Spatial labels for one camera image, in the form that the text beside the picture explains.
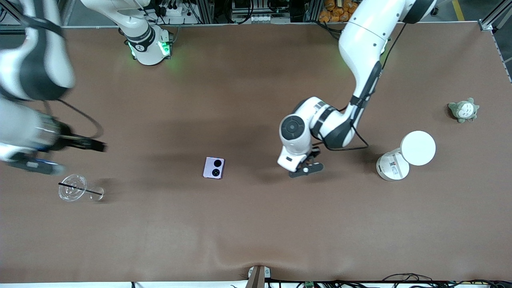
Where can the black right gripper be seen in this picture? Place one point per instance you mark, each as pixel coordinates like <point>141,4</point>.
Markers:
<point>64,138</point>

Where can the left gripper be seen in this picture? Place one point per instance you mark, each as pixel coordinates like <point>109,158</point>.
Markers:
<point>314,154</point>

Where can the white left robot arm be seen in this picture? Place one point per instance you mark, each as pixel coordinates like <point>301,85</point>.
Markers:
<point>360,44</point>

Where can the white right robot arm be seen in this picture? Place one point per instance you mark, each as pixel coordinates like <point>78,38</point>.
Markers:
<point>36,72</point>

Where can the lilac folded flip phone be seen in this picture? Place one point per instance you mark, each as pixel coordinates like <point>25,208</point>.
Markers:
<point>214,168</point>

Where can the black drinking straw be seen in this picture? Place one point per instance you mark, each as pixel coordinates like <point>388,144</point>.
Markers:
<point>80,189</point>

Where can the clear plastic cup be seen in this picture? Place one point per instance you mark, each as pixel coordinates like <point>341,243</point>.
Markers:
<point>72,188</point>

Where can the white cylindrical canister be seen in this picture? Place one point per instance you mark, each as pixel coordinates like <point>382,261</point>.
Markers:
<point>416,148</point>

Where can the bag of orange plush items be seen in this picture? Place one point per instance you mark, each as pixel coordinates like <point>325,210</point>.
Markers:
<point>334,12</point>

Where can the white power strip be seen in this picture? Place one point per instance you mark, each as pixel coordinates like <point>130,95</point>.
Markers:
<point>174,10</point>

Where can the grey totoro plush toy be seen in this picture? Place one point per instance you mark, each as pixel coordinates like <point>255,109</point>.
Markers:
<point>464,110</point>

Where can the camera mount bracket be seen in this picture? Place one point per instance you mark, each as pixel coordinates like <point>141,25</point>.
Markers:
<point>258,276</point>

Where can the aluminium frame post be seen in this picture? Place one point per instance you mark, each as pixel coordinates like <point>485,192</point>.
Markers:
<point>496,18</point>

